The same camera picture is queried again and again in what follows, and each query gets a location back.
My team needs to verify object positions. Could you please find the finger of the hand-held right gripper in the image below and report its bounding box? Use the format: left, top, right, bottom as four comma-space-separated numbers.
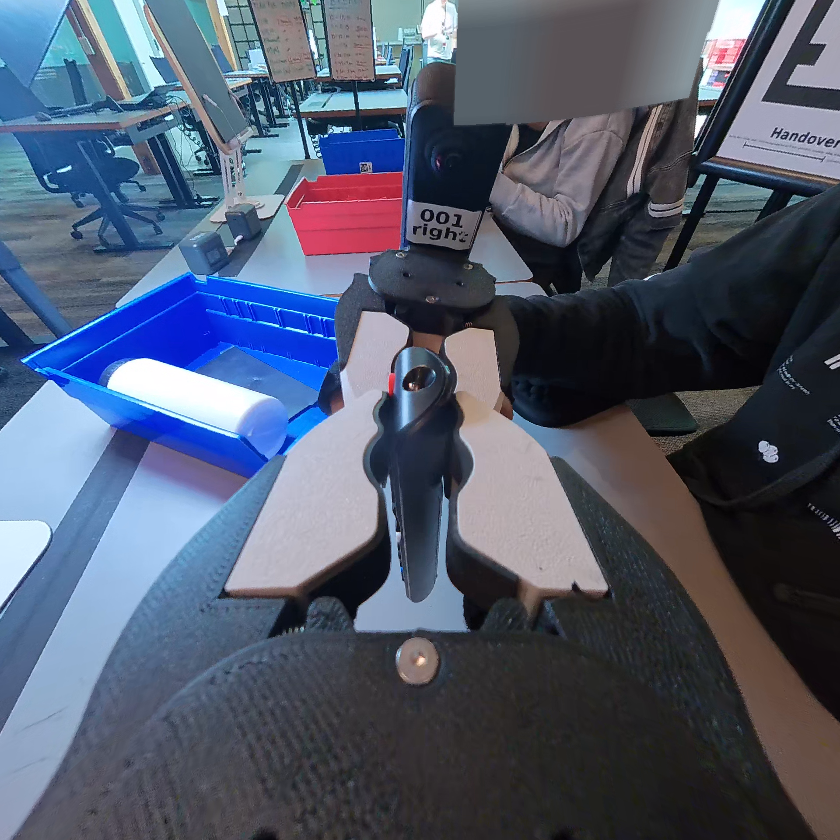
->
340, 310, 413, 416
445, 327, 508, 413

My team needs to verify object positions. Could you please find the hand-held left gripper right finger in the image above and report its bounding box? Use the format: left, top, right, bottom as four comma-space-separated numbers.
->
448, 390, 610, 631

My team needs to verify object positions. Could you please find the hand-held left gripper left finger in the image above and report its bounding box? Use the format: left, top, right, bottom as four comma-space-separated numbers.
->
224, 388, 391, 634

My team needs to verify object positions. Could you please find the black remote control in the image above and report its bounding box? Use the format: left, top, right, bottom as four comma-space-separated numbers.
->
364, 346, 475, 603

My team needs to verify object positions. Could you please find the dark plate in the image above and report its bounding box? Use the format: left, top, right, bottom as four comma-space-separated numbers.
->
193, 344, 322, 411

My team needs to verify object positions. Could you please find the white bottle black cap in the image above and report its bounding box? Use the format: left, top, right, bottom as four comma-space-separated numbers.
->
98, 357, 290, 457

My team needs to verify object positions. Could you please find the blue plastic bin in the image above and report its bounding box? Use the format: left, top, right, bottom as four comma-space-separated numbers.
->
21, 272, 339, 476
318, 128, 406, 177

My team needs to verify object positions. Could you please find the person's right forearm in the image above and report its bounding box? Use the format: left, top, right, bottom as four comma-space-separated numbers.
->
508, 187, 840, 427

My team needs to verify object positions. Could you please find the red plastic tray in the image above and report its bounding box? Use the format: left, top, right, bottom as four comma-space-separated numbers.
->
285, 172, 404, 257

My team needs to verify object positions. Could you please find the dark green chair seat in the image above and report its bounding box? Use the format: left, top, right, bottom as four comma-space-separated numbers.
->
630, 394, 698, 434

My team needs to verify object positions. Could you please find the person's upper body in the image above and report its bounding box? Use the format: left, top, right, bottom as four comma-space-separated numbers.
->
489, 98, 697, 290

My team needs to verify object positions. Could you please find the wooden top desk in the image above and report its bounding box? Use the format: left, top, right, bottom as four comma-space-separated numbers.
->
0, 98, 198, 253
298, 88, 408, 158

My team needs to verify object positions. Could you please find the black-sleeved operator arm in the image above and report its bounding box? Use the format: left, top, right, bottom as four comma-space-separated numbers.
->
666, 328, 840, 723

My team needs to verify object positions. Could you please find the white flip chart board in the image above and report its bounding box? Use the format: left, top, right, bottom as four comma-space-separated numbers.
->
323, 0, 376, 83
248, 0, 317, 85

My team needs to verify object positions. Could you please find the black panel on white stand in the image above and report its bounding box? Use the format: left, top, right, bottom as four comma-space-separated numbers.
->
144, 0, 283, 224
0, 520, 53, 611

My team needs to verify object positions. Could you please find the black office chair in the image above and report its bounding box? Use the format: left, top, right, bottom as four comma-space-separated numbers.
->
13, 128, 165, 240

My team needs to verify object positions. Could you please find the black framed marker sign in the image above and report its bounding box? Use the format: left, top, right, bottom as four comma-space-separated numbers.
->
682, 0, 840, 270

